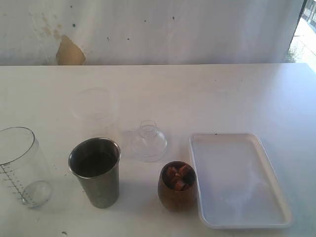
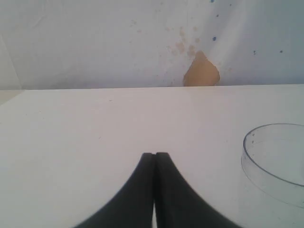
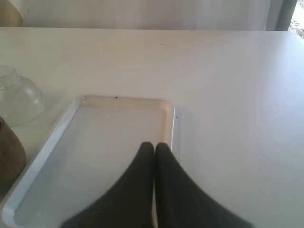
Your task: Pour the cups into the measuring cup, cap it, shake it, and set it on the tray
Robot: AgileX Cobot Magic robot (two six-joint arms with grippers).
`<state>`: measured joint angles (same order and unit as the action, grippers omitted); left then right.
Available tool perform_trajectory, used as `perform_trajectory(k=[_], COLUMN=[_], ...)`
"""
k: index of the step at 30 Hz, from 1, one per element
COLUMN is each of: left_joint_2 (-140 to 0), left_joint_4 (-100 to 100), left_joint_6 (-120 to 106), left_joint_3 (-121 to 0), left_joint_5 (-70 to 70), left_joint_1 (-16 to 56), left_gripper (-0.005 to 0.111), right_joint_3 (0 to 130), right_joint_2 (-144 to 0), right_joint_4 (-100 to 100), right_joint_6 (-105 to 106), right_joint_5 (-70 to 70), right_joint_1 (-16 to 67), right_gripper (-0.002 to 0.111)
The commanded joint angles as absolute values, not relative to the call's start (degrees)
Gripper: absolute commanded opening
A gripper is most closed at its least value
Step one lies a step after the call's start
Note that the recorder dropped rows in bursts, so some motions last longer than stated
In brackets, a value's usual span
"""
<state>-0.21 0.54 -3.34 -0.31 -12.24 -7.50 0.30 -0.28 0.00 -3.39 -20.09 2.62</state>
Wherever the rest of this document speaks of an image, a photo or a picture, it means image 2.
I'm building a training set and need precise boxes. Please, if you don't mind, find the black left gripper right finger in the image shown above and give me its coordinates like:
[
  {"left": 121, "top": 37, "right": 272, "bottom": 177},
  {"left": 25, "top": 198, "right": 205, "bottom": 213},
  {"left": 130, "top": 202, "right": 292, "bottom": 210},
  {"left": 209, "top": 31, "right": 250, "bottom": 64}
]
[{"left": 154, "top": 152, "right": 239, "bottom": 228}]

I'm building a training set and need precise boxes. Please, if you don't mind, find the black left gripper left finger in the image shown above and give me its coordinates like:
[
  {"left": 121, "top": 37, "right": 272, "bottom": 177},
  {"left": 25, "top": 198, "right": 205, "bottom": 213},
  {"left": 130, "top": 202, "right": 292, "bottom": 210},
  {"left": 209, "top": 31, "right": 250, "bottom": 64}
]
[{"left": 77, "top": 153, "right": 156, "bottom": 228}]

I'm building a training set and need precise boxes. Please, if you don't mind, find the clear plastic shaker cup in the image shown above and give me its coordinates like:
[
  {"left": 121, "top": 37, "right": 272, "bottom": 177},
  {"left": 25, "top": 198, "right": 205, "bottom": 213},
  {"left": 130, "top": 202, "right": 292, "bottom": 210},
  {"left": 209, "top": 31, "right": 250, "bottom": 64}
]
[{"left": 241, "top": 123, "right": 304, "bottom": 208}]

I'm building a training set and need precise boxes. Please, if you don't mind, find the white backdrop sheet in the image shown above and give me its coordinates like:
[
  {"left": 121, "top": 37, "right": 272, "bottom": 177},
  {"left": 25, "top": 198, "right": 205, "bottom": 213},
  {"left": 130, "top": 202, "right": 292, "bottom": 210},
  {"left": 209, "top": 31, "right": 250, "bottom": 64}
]
[{"left": 0, "top": 0, "right": 304, "bottom": 90}]

